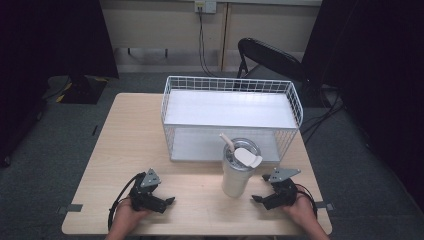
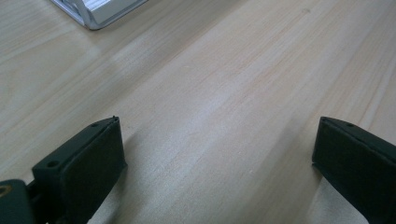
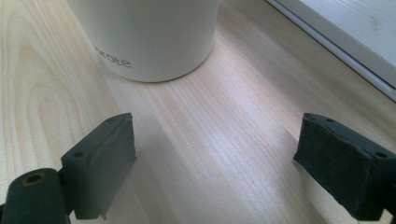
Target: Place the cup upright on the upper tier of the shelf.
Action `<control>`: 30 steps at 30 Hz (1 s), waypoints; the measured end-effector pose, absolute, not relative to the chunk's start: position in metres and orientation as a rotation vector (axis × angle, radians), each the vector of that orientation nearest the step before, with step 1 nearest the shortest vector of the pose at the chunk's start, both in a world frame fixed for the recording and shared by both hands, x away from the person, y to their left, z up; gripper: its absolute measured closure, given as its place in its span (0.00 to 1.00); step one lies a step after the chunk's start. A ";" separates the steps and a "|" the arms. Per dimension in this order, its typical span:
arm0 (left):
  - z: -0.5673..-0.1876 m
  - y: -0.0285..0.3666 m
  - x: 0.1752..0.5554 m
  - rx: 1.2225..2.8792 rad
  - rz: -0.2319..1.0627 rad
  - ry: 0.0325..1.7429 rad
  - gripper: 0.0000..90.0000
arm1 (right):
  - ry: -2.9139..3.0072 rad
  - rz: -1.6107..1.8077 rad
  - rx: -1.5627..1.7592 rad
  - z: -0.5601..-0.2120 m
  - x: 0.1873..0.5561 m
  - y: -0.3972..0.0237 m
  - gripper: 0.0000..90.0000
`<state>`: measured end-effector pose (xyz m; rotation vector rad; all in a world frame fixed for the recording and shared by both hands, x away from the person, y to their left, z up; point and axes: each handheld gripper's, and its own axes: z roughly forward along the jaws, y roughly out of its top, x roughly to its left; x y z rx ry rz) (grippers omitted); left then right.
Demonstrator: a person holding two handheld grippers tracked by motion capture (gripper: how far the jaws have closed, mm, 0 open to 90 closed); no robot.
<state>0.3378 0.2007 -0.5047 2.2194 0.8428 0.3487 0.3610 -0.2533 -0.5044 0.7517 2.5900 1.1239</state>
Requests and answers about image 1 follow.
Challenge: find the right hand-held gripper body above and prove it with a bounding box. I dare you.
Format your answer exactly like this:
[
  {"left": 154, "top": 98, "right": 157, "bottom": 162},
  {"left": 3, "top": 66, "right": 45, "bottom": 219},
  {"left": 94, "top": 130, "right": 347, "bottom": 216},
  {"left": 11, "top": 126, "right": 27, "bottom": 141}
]
[{"left": 265, "top": 167, "right": 302, "bottom": 211}]

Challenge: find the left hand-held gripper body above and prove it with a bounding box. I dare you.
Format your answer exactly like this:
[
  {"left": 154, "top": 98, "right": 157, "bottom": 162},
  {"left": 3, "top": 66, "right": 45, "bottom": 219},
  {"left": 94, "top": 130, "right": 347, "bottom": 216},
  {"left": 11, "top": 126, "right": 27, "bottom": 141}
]
[{"left": 129, "top": 168, "right": 168, "bottom": 215}]

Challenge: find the person's right hand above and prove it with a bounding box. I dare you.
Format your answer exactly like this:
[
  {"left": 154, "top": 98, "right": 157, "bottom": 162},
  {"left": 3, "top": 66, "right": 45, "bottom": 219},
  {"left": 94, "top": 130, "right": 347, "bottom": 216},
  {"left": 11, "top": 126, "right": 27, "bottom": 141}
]
[{"left": 282, "top": 186, "right": 319, "bottom": 232}]

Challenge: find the person's left hand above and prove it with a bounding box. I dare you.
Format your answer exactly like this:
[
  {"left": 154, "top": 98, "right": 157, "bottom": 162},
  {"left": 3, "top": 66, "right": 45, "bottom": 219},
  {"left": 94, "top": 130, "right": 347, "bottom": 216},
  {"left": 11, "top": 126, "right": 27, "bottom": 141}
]
[{"left": 112, "top": 197, "right": 152, "bottom": 235}]

